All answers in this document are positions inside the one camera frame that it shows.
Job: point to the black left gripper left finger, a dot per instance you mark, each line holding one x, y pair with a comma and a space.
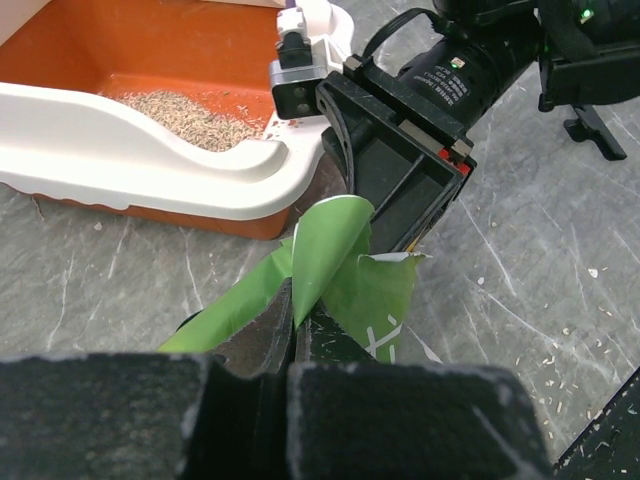
217, 415

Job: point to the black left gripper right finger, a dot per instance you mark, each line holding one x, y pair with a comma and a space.
351, 417

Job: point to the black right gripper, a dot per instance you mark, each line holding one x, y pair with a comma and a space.
408, 186

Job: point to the green litter bag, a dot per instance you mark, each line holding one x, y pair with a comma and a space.
328, 260

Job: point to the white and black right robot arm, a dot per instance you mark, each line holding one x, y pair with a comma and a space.
401, 140

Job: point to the grey cat litter pile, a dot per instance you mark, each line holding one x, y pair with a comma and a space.
191, 121

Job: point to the white and orange litter box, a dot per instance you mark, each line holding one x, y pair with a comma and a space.
66, 136

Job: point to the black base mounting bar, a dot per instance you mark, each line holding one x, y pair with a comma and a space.
608, 448

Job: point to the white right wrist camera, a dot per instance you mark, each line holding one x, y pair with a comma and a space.
300, 70

